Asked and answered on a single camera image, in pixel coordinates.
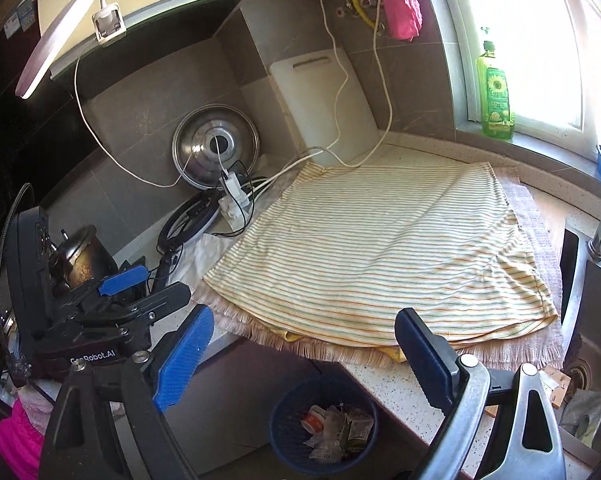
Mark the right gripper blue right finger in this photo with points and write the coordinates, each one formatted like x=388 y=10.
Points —
x=431 y=358

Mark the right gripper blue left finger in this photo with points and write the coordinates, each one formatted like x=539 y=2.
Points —
x=179 y=354

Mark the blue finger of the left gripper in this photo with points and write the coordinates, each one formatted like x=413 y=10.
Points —
x=124 y=280
x=153 y=308

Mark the green white milk carton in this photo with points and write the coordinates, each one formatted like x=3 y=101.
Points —
x=358 y=428

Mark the red white yogurt cup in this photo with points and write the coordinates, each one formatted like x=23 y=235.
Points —
x=314 y=420

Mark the clear plastic bag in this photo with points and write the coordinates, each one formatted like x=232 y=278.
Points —
x=329 y=447

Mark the blue trash basket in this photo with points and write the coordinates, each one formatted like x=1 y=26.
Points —
x=324 y=426

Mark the gloved left hand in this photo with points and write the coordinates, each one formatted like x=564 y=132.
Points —
x=37 y=401

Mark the black cooking pot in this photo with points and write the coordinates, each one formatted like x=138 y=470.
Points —
x=79 y=259

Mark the white paper sheet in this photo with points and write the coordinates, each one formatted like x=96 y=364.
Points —
x=197 y=258

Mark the white power strip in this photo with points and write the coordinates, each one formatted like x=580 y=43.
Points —
x=235 y=206

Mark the striped yellow cloth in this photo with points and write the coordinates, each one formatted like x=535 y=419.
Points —
x=342 y=251

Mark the steel pot lid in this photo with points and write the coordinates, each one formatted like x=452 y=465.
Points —
x=213 y=138

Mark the green dish soap bottle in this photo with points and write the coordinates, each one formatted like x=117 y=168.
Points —
x=496 y=115

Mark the white cutting board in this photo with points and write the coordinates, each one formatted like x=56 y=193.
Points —
x=324 y=105

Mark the white desk lamp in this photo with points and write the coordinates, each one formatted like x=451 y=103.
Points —
x=108 y=24

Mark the pink hanging cloth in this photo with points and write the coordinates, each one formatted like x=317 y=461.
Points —
x=404 y=19

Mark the black ring light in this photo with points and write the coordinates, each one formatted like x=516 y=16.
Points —
x=188 y=222

